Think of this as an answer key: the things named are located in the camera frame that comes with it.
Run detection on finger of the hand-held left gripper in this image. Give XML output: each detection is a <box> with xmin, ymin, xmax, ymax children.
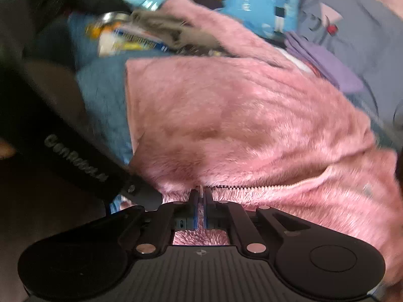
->
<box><xmin>118</xmin><ymin>176</ymin><xmax>162</xmax><ymax>211</ymax></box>

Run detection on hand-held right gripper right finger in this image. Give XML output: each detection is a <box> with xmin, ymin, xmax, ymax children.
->
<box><xmin>203</xmin><ymin>188</ymin><xmax>311</xmax><ymax>255</ymax></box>

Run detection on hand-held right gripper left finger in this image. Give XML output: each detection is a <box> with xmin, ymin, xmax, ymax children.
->
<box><xmin>94</xmin><ymin>189</ymin><xmax>199</xmax><ymax>257</ymax></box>

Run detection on pink fleece jacket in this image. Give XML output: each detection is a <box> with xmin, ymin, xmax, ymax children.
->
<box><xmin>124</xmin><ymin>0</ymin><xmax>403</xmax><ymax>290</ymax></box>

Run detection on blue quilted bed cover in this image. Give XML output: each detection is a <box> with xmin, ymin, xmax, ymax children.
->
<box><xmin>68</xmin><ymin>13</ymin><xmax>136</xmax><ymax>164</ymax></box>

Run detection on yellow blue snack packet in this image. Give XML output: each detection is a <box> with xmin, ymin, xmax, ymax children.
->
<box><xmin>86</xmin><ymin>13</ymin><xmax>167</xmax><ymax>57</ymax></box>

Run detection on beige socks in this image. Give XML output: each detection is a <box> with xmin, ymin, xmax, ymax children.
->
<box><xmin>130</xmin><ymin>9</ymin><xmax>221</xmax><ymax>51</ymax></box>

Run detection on white folded cloth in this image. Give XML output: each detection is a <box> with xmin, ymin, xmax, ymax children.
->
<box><xmin>283</xmin><ymin>49</ymin><xmax>315</xmax><ymax>73</ymax></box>

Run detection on purple folded cloth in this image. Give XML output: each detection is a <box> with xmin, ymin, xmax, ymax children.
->
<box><xmin>285</xmin><ymin>31</ymin><xmax>366</xmax><ymax>93</ymax></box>

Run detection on blue cartoon print pillow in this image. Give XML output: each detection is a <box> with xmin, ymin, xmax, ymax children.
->
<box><xmin>220</xmin><ymin>0</ymin><xmax>301</xmax><ymax>38</ymax></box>

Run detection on grey printed duvet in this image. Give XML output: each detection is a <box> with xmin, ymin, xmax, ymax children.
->
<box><xmin>296</xmin><ymin>0</ymin><xmax>403</xmax><ymax>123</ymax></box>

